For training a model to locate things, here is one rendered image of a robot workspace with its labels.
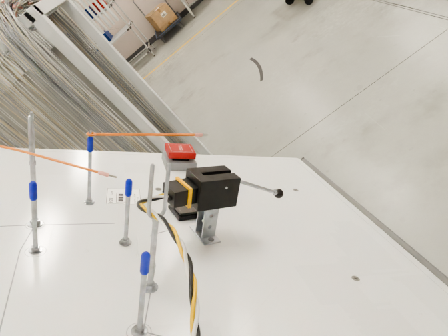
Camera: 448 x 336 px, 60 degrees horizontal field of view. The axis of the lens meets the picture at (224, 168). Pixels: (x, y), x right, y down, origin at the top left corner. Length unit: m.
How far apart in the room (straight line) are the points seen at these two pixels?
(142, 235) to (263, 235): 0.16
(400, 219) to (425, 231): 0.12
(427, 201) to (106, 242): 1.51
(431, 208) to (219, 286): 1.43
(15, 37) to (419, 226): 1.53
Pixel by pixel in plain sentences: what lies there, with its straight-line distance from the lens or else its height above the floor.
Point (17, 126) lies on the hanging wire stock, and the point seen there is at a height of 1.27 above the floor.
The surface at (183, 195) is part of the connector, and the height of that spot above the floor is 1.16.
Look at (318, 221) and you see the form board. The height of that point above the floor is 0.94.
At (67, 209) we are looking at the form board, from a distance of 0.57.
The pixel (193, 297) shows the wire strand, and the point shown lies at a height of 1.20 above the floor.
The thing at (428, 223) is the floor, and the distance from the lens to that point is 1.76.
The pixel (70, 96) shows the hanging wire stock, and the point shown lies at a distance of 1.08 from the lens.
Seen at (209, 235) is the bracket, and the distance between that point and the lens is 0.52.
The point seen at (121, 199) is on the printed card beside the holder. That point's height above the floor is 1.15.
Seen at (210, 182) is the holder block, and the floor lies 1.15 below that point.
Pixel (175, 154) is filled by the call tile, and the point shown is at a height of 1.10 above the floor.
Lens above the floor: 1.37
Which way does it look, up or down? 29 degrees down
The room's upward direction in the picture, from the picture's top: 43 degrees counter-clockwise
